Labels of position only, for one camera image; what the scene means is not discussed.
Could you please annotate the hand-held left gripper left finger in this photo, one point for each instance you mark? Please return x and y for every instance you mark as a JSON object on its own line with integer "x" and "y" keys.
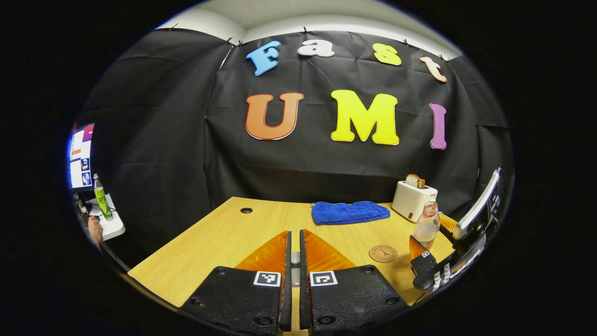
{"x": 288, "y": 261}

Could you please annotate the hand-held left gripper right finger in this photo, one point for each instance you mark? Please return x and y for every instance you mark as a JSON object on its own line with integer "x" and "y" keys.
{"x": 302, "y": 261}

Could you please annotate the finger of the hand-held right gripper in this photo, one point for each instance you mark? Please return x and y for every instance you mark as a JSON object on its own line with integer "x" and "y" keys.
{"x": 422, "y": 266}
{"x": 448, "y": 223}

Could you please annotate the clear plastic water bottle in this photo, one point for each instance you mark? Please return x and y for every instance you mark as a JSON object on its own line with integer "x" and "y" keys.
{"x": 426, "y": 228}

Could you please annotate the round brown coaster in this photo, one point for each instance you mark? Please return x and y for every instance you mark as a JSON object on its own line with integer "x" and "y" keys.
{"x": 383, "y": 253}

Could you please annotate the green drink bottle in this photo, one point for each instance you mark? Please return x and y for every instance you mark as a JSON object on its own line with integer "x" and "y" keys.
{"x": 102, "y": 200}

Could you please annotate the white toaster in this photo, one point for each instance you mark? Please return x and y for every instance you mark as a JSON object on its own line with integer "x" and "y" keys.
{"x": 410, "y": 200}

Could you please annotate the bread slice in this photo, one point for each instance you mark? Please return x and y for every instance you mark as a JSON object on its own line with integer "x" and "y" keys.
{"x": 414, "y": 180}

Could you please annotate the blue towel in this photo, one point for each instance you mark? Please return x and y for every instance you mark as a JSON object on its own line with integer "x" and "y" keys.
{"x": 350, "y": 213}

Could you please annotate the black backdrop cloth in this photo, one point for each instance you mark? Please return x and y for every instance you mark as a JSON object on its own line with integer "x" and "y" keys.
{"x": 303, "y": 172}

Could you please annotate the white side table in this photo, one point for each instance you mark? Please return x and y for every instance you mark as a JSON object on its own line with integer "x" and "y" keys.
{"x": 112, "y": 226}

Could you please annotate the computer monitor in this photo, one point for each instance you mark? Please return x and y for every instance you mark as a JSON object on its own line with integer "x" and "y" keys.
{"x": 80, "y": 158}

